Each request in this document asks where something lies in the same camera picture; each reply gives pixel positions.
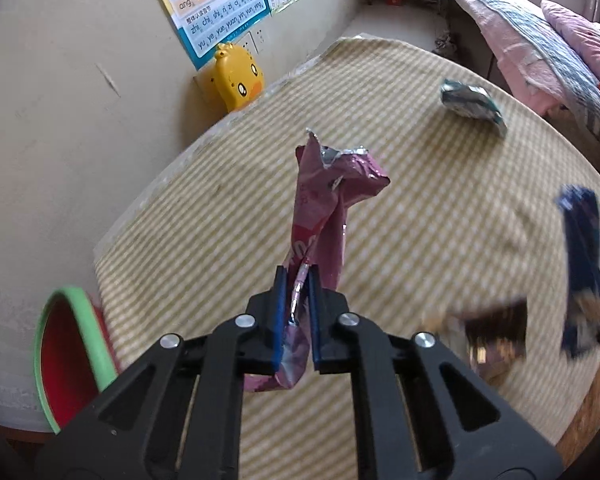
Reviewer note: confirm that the green trash bin red inside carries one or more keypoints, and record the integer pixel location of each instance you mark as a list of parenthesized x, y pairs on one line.
[(65, 355)]

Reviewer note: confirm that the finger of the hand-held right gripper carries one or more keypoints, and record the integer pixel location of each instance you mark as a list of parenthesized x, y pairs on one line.
[(582, 260)]

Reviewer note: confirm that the yellow checked table cloth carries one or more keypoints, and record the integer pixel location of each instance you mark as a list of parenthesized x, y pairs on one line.
[(430, 185)]

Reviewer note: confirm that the brown foil wrapper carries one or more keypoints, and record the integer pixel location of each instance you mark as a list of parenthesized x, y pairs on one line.
[(495, 332)]

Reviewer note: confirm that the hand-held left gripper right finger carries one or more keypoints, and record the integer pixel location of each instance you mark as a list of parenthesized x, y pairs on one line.
[(314, 310)]

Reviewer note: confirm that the dark teal snack packet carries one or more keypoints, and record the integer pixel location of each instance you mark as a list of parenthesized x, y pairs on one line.
[(470, 100)]

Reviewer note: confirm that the pink pillow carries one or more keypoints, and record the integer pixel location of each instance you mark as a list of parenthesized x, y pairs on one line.
[(580, 35)]

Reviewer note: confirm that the grey cloth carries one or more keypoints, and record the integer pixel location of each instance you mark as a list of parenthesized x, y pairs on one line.
[(445, 42)]

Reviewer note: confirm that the yellow duck toy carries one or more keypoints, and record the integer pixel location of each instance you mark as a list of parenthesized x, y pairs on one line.
[(235, 77)]

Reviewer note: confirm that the beige wall plate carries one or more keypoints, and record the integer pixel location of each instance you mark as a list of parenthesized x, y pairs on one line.
[(202, 87)]

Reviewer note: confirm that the white wall socket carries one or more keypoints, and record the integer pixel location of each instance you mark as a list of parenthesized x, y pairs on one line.
[(255, 41)]

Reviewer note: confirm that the pink quilt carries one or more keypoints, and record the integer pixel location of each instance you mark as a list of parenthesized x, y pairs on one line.
[(510, 60)]

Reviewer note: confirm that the pink snack wrapper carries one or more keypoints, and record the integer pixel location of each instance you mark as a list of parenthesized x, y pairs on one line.
[(320, 195)]

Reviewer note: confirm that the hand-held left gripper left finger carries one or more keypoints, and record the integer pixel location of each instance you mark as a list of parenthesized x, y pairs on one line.
[(279, 310)]

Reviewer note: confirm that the blue wall poster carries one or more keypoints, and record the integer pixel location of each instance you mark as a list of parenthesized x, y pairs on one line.
[(210, 15)]

